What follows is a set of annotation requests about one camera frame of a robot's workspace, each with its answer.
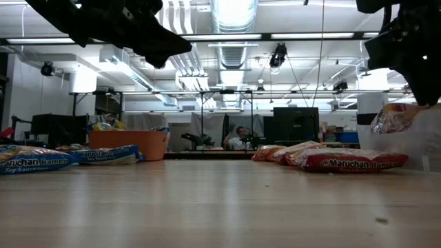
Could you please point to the black background robot arm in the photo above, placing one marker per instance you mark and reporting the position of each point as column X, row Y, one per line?
column 253, row 140
column 200, row 139

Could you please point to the blue Maruchan ramen pack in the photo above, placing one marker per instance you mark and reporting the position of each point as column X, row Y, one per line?
column 107, row 155
column 103, row 126
column 162, row 129
column 34, row 160

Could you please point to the distant black rig frame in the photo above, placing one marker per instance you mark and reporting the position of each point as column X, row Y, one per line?
column 224, row 92

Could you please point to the grey fabric partition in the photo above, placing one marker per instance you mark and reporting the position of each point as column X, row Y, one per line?
column 213, row 120

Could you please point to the large black monitor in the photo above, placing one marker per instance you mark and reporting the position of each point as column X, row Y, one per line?
column 296, row 124

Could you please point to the black ceiling spotlight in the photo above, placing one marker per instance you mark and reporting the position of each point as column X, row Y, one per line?
column 340, row 86
column 47, row 69

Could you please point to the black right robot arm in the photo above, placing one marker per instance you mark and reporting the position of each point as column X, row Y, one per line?
column 375, row 6

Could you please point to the white ceiling pipes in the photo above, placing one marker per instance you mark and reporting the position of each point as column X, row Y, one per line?
column 193, row 69

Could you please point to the white rectangular ceiling duct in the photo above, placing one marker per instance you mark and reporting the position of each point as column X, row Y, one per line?
column 138, row 78

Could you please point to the person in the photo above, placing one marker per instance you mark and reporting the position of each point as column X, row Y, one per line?
column 237, row 143

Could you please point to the clear plastic bin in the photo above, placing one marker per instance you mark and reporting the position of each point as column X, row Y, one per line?
column 403, row 151

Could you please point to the orange plastic bin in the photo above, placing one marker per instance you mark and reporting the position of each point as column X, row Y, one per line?
column 127, row 144

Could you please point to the black ceiling camera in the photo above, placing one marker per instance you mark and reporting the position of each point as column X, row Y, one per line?
column 278, row 55

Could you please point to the wide black monitor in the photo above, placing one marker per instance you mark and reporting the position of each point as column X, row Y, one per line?
column 58, row 129

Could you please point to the black table frame rail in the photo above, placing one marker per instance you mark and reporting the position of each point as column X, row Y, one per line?
column 206, row 155

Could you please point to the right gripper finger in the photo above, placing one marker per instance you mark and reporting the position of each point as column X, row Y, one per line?
column 427, row 82

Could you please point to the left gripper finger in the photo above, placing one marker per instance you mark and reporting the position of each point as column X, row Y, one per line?
column 155, row 62
column 162, row 43

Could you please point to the black overhead frame beam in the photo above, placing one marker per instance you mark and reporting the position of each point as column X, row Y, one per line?
column 224, row 36

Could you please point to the blue storage bin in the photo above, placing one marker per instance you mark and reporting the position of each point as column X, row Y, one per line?
column 348, row 137

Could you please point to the orange Maruchan ramen pack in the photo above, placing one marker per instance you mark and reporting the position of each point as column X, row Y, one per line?
column 296, row 149
column 265, row 153

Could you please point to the silver ventilation duct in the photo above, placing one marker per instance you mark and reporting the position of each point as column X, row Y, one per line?
column 234, row 56

